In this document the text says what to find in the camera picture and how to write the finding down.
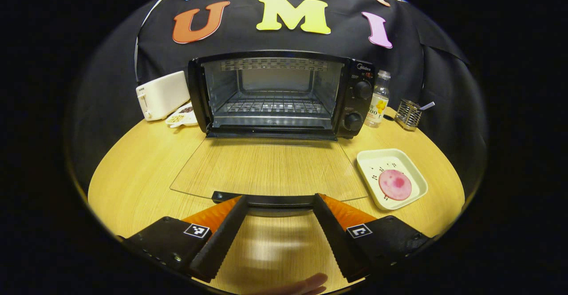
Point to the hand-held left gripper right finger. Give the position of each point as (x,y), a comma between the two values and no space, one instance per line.
(339,241)

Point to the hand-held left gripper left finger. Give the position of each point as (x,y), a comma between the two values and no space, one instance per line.
(222,241)

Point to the pink ham slice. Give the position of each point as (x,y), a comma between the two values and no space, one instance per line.
(395,185)

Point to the white square plate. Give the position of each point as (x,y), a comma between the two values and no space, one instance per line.
(377,162)

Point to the black electric oven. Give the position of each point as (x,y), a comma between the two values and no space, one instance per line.
(359,104)

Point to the white divided snack dish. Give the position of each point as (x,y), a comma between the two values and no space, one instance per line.
(177,119)

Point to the clear bottle with yellow label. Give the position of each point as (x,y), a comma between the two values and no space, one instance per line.
(377,104)

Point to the white toaster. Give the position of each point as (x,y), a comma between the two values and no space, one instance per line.
(162,95)

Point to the metal spoon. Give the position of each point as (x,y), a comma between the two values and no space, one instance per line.
(428,105)

